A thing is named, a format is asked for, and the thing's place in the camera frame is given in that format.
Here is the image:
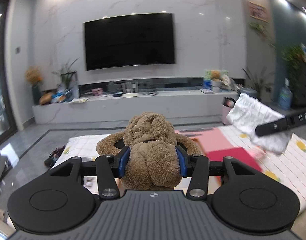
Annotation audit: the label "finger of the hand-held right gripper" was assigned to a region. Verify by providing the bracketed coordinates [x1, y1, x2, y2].
[255, 117, 287, 137]

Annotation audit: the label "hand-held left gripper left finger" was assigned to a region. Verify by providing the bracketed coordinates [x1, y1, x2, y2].
[49, 146, 131, 200]

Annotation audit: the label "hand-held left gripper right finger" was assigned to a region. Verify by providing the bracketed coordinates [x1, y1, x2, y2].
[175, 146, 256, 198]

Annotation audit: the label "white satin cloth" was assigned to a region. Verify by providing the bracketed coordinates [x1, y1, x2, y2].
[226, 92, 293, 155]

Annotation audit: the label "brown plush bear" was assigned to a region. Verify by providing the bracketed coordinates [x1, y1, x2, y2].
[96, 112, 201, 190]

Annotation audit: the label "pink and red storage box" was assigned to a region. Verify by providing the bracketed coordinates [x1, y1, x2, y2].
[175, 127, 263, 173]

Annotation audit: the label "blue water jug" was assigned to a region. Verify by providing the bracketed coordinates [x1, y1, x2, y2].
[278, 78, 293, 110]

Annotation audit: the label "pink trash bin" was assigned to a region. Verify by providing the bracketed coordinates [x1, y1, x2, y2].
[221, 97, 237, 125]

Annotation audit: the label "potted long leaf plant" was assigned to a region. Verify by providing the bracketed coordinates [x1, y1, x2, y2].
[241, 67, 275, 101]

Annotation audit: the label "large bushy green plant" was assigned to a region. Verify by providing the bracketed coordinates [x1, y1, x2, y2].
[280, 43, 306, 106]

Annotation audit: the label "white stone television console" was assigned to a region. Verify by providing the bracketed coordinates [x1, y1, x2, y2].
[32, 76, 246, 125]

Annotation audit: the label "pair of dark slippers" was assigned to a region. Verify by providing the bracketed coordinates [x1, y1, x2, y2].
[44, 146, 67, 167]

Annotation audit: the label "colourful toy pile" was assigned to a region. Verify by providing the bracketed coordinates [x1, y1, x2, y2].
[203, 69, 237, 94]

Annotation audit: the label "white router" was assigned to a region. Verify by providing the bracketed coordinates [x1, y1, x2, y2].
[121, 82, 139, 93]

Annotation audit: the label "papers on console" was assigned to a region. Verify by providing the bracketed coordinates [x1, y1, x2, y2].
[69, 97, 90, 104]

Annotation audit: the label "blue and white snack bag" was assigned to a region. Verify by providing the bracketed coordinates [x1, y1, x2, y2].
[52, 89, 69, 103]

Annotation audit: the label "hanging vine plant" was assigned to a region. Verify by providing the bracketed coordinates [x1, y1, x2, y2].
[249, 21, 275, 48]

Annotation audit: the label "brown snack bag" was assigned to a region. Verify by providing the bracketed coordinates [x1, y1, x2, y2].
[39, 92, 55, 105]

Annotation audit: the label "green leafy plant in vase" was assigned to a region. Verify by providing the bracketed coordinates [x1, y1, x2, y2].
[52, 58, 80, 91]

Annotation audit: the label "vase of yellow dried flowers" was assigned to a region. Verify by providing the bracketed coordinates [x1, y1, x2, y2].
[25, 66, 43, 105]

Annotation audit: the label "glass sliding door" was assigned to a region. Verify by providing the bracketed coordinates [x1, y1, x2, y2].
[0, 0, 18, 143]

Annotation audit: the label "framed wall picture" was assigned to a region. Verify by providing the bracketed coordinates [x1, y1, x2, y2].
[248, 1, 269, 23]

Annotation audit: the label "black wall television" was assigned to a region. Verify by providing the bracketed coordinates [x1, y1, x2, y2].
[83, 13, 175, 71]

